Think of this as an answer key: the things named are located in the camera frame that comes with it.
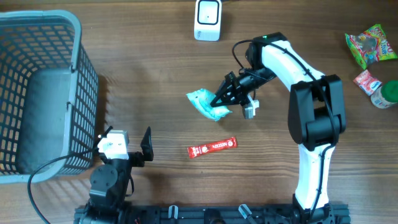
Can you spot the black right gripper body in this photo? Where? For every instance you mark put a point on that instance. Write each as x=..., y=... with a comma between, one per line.
x=250, y=78

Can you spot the grey plastic shopping basket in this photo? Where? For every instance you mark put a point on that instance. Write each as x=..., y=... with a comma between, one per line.
x=49, y=97

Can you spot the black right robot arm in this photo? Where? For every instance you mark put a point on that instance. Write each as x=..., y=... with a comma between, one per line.
x=316, y=116

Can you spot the red coffee stick sachet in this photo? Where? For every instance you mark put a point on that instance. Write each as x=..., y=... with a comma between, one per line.
x=196, y=151

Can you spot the green lid white jar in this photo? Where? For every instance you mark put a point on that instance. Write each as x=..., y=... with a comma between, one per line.
x=385, y=96

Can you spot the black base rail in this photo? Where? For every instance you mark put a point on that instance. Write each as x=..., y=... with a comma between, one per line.
x=268, y=214

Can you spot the light teal tissue pack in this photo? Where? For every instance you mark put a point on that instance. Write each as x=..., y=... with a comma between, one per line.
x=201, y=100

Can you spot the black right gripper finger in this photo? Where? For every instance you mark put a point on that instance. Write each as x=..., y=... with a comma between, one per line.
x=226, y=88
x=234, y=100

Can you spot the green gummy candy bag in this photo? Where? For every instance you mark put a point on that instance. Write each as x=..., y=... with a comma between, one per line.
x=370, y=46

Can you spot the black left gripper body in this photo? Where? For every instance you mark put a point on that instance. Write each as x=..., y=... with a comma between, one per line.
x=137, y=159

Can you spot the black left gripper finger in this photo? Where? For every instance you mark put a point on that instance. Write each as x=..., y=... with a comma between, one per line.
x=146, y=145
x=101, y=136

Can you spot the white barcode scanner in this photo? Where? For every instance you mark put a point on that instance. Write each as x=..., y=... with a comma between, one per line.
x=207, y=25

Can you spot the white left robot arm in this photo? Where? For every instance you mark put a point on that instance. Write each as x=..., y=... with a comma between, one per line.
x=110, y=181

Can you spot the red snack packet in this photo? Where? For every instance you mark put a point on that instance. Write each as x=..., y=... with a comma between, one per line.
x=367, y=82

